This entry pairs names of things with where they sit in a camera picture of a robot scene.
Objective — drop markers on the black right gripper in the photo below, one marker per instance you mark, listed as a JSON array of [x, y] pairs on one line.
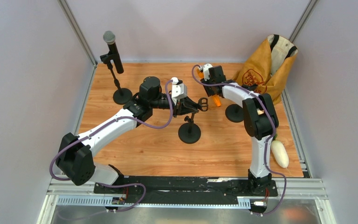
[[209, 92]]

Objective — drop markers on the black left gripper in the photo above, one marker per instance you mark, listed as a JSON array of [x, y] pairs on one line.
[[180, 108]]

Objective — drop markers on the orange microphone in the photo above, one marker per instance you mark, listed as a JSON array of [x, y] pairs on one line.
[[214, 98]]

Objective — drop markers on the black microphone stand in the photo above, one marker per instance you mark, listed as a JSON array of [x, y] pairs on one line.
[[234, 113], [122, 95], [189, 132]]

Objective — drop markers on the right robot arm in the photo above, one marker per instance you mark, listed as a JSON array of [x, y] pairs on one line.
[[260, 122]]

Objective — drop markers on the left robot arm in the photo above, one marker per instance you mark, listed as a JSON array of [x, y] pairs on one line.
[[76, 152]]

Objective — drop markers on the black grey-headed microphone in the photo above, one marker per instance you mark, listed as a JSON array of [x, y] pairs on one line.
[[110, 39]]

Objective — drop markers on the brown paper bag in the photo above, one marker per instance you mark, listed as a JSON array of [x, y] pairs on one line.
[[268, 67]]

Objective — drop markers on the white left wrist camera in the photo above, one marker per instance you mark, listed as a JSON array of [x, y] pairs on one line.
[[179, 90]]

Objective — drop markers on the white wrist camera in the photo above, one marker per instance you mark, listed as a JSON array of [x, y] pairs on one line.
[[179, 90], [203, 71]]

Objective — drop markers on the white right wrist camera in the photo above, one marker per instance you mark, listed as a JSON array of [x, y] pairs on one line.
[[203, 71]]

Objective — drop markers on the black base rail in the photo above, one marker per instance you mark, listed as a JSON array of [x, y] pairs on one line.
[[182, 192]]

